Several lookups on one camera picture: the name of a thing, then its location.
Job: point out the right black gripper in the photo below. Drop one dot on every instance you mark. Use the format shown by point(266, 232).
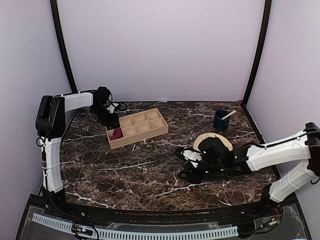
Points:
point(193, 177)

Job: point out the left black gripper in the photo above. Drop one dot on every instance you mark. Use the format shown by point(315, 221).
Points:
point(110, 122)

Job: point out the maroon striped sock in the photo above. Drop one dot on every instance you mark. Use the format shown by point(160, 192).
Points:
point(117, 134)

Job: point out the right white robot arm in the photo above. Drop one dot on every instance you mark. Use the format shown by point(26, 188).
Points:
point(303, 147)

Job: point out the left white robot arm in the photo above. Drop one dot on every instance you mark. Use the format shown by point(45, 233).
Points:
point(51, 125)

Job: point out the wooden compartment tray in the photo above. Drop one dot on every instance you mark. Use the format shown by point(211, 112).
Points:
point(139, 127)

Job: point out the round painted wooden plate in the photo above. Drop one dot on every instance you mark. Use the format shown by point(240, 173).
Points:
point(200, 138)

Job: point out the dark blue mug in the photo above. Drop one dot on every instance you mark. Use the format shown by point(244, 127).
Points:
point(219, 123)

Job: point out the wooden stick in mug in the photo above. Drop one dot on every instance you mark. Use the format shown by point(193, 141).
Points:
point(229, 114)

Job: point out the small circuit board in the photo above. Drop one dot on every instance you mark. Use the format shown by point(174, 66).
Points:
point(77, 229)

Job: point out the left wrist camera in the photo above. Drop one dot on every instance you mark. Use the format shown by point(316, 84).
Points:
point(113, 107)

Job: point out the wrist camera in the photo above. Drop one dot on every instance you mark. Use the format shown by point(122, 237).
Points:
point(113, 107)
point(189, 155)

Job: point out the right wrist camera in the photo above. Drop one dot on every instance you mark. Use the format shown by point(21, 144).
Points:
point(189, 155)

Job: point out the black front rail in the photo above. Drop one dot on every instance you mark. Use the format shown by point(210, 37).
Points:
point(234, 215)

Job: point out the white slotted cable duct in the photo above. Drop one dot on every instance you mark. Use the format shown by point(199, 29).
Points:
point(125, 231)

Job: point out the left black frame post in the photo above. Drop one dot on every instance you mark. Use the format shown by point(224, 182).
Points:
point(62, 45)

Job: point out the black frame post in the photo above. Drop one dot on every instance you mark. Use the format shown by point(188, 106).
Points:
point(258, 52)
point(62, 45)

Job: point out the right black frame post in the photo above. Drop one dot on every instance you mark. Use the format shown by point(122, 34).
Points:
point(258, 52)

